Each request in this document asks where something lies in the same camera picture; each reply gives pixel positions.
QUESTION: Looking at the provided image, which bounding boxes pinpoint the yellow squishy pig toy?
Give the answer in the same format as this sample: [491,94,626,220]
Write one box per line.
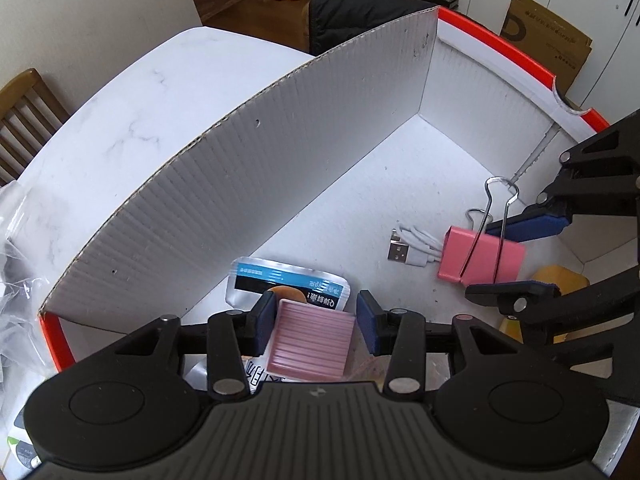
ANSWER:
[497,263,591,346]

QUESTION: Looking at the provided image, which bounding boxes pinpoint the pink binder clip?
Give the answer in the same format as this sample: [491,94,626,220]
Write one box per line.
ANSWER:
[437,174,527,288]

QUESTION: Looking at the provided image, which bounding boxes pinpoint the blue white sachet packet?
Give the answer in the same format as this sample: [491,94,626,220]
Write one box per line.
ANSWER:
[184,257,352,393]

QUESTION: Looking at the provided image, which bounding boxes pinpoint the pink ridged soap tray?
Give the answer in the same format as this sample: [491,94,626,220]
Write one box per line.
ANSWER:
[267,299,356,382]

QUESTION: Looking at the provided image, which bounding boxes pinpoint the white usb cable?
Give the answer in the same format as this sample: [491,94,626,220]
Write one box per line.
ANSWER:
[386,223,452,267]

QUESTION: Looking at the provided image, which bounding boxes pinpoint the blue white tissue pack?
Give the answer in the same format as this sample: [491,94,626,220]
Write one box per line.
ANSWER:
[8,408,41,470]

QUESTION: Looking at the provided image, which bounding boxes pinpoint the red cardboard box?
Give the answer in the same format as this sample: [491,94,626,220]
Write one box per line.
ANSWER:
[32,10,606,370]

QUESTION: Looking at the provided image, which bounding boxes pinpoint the flat brown cardboard box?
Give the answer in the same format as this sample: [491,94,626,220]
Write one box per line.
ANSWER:
[500,0,592,94]

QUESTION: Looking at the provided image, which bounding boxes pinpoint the clear plastic bag pile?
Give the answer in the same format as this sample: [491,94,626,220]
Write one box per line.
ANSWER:
[1,181,53,376]

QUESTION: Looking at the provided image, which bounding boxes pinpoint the wooden chair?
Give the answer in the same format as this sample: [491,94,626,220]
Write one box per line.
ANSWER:
[1,68,70,185]

